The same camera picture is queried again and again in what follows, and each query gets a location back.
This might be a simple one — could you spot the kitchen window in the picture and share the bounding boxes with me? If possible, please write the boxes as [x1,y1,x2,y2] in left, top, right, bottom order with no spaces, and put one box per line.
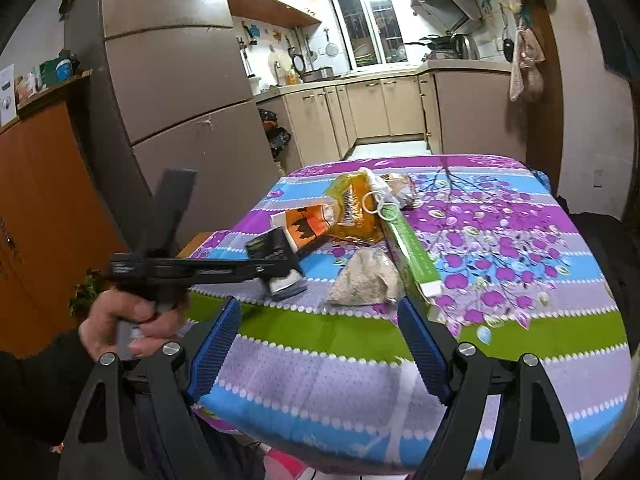
[332,0,408,68]

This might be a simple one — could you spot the person's left hand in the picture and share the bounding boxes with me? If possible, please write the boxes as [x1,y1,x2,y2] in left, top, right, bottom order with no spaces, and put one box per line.
[78,287,190,361]

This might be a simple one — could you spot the floral colourful tablecloth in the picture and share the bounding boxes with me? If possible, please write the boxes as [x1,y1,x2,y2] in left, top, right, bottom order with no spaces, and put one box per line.
[190,155,636,476]

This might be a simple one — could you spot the grey crumpled plastic bag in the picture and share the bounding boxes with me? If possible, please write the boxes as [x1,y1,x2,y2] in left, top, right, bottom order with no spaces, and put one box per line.
[326,247,405,307]

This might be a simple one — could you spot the orange wooden cabinet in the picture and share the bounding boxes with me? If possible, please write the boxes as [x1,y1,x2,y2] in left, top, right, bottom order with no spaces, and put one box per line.
[1,75,125,358]

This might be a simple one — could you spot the steel kettle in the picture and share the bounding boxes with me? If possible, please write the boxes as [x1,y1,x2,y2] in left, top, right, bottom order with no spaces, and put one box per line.
[450,34,480,61]

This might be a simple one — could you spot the green white long box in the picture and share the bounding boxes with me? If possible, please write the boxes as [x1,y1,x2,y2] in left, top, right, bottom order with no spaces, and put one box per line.
[362,168,442,320]

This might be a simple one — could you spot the orange white paper bag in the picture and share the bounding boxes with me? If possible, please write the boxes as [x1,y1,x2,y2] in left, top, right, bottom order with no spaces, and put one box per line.
[270,203,338,255]

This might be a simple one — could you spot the yellow snack wrapper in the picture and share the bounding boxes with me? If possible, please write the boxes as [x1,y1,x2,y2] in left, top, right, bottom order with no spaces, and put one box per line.
[324,171,384,244]

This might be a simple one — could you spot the hanging cloth bags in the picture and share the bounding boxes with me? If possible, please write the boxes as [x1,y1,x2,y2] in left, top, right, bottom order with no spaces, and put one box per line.
[509,23,546,102]

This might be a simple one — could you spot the beige kitchen base cabinets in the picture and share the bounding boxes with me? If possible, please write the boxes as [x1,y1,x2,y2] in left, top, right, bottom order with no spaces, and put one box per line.
[255,60,526,171]

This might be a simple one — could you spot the grey three-door refrigerator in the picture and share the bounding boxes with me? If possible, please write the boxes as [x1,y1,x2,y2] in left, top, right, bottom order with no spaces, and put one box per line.
[65,0,279,246]

